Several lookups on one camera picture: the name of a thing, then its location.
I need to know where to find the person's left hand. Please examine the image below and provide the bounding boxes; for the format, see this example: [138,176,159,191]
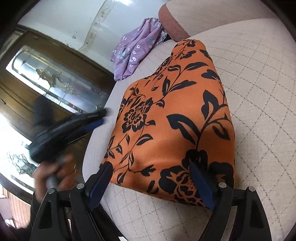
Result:
[33,154,77,203]

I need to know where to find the orange black floral blouse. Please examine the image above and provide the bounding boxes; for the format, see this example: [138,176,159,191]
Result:
[103,39,235,206]

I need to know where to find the pink quilted mattress cover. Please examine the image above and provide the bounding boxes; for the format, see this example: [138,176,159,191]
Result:
[101,19,295,240]

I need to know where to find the wooden stained glass door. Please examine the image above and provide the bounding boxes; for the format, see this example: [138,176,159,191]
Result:
[0,25,115,235]

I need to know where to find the purple floral cloth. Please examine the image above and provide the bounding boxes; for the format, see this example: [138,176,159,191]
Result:
[110,18,168,81]

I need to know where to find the pink bolster cushion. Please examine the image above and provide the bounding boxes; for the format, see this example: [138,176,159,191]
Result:
[159,0,276,42]

